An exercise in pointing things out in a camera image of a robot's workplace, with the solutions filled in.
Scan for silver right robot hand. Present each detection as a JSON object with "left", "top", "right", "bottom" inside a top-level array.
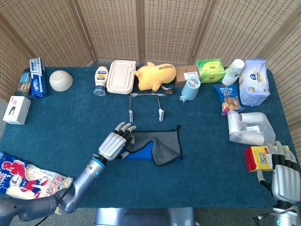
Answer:
[{"left": 256, "top": 140, "right": 298, "bottom": 203}]

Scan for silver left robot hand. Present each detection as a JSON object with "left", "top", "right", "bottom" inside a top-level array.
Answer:
[{"left": 98, "top": 121, "right": 137, "bottom": 161}]

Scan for grey and blue cloth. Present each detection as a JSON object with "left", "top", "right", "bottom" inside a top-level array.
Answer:
[{"left": 121, "top": 124, "right": 183, "bottom": 167}]

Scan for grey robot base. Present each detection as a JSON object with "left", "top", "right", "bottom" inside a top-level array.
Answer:
[{"left": 94, "top": 207, "right": 196, "bottom": 226}]

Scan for blue table carpet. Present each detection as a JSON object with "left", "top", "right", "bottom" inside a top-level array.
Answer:
[{"left": 0, "top": 66, "right": 301, "bottom": 209}]

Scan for yellow red biscuit packet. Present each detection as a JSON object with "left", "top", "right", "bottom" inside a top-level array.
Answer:
[{"left": 244, "top": 145, "right": 290, "bottom": 172}]

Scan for translucent plastic bag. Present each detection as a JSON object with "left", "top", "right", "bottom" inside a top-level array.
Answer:
[{"left": 227, "top": 110, "right": 276, "bottom": 146}]

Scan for beige plastic lunch box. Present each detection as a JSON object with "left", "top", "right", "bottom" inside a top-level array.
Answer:
[{"left": 106, "top": 60, "right": 137, "bottom": 95}]

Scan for mayonnaise squeeze bottle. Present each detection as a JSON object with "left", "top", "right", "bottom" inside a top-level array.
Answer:
[{"left": 93, "top": 66, "right": 109, "bottom": 97}]

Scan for metal spoon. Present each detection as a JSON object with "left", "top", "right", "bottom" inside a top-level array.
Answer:
[{"left": 160, "top": 84, "right": 175, "bottom": 95}]

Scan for yellow plush toy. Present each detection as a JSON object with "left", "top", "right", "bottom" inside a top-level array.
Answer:
[{"left": 134, "top": 61, "right": 177, "bottom": 92}]

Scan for beige upturned bowl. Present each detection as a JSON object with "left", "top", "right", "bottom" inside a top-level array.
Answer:
[{"left": 49, "top": 70, "right": 73, "bottom": 92}]

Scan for gloves package red blue print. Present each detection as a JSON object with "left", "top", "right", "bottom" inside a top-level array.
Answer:
[{"left": 0, "top": 151, "right": 73, "bottom": 201}]

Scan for light blue cylindrical mug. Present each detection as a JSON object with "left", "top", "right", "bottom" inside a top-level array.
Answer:
[{"left": 180, "top": 77, "right": 202, "bottom": 103}]

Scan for blue toothpaste box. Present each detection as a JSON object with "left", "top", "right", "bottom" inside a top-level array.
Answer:
[{"left": 29, "top": 57, "right": 49, "bottom": 99}]

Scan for blue cookie snack bag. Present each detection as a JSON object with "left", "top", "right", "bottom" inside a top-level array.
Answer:
[{"left": 213, "top": 84, "right": 246, "bottom": 117}]

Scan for brown cardboard box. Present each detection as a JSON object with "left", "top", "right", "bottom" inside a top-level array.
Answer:
[{"left": 174, "top": 65, "right": 200, "bottom": 88}]

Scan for white box black print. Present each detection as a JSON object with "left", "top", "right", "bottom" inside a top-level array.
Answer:
[{"left": 2, "top": 95, "right": 32, "bottom": 125}]

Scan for clear jar with sticks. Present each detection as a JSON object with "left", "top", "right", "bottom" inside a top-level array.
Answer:
[{"left": 15, "top": 72, "right": 32, "bottom": 97}]

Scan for wicker folding screen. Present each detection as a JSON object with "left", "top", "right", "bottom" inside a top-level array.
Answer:
[{"left": 0, "top": 0, "right": 301, "bottom": 128}]

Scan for stack of paper cups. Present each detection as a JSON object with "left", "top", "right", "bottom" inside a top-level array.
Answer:
[{"left": 222, "top": 58, "right": 245, "bottom": 86}]

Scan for green tissue pack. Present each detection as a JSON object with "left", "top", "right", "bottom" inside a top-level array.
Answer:
[{"left": 196, "top": 58, "right": 226, "bottom": 84}]

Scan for small metal wire stand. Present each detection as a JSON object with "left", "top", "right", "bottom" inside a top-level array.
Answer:
[{"left": 128, "top": 93, "right": 165, "bottom": 123}]

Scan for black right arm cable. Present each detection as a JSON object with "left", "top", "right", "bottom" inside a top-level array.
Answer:
[{"left": 253, "top": 210, "right": 280, "bottom": 222}]

